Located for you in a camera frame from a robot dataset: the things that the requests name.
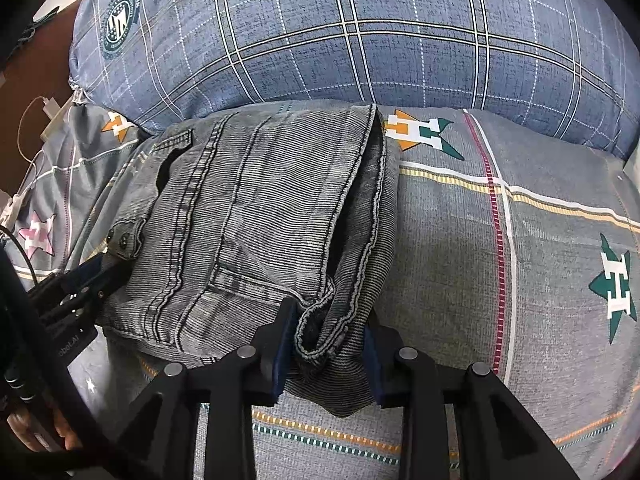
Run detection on brown wooden nightstand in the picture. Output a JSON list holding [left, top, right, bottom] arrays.
[[0, 5, 86, 201]]

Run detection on grey denim pants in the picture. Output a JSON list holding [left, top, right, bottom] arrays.
[[95, 102, 401, 418]]

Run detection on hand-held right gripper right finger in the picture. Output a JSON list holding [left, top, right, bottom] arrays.
[[362, 325, 581, 480]]

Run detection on blue plaid pillow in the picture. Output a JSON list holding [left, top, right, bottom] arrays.
[[67, 0, 640, 161]]

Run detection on black cable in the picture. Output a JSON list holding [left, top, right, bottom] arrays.
[[0, 247, 146, 480]]

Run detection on grey printed bedsheet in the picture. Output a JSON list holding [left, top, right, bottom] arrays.
[[10, 100, 640, 480]]

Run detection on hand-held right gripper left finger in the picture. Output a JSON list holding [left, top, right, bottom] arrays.
[[117, 297, 301, 480]]

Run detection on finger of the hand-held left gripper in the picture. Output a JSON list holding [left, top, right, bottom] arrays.
[[55, 260, 135, 331], [30, 251, 116, 306]]

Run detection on white charger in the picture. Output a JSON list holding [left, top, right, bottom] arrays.
[[39, 97, 68, 143]]

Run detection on white cable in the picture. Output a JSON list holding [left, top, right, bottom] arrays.
[[7, 96, 51, 226]]

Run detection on person's left hand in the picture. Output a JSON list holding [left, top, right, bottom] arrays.
[[10, 405, 86, 456]]

